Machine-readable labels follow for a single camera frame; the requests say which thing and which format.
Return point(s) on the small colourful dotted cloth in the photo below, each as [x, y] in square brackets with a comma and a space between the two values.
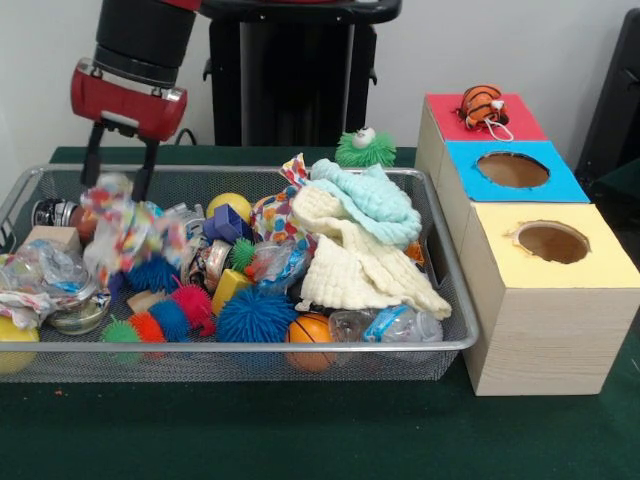
[277, 220]

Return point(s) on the black chair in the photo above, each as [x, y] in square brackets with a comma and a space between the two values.
[615, 100]

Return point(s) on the mint quilted cloth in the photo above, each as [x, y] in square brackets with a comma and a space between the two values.
[370, 200]

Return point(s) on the wooden box with three holes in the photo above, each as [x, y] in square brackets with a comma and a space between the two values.
[550, 340]

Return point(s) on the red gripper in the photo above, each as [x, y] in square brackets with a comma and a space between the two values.
[125, 107]

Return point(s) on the large colourful dotted cloth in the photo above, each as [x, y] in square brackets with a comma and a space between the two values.
[125, 230]

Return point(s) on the orange striped plush tiger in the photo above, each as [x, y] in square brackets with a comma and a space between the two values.
[480, 105]

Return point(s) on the clear mesh bin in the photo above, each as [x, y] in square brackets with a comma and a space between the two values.
[250, 360]

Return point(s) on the multicolour spiky caterpillar toy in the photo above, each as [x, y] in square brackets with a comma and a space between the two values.
[170, 315]

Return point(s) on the blue spiky ball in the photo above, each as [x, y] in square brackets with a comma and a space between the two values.
[255, 315]

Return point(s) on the dark green table cloth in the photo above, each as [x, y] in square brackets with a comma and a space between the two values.
[300, 430]

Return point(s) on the yellow toy block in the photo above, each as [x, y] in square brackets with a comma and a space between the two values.
[229, 290]

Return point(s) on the orange toy basketball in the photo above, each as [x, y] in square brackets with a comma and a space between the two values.
[310, 327]

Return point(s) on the cream quilted cloth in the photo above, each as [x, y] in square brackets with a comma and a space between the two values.
[370, 277]

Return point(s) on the green spiky ball with eyes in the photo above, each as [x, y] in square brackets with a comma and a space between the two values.
[365, 150]

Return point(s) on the yellow ball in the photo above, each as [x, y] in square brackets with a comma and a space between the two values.
[227, 202]

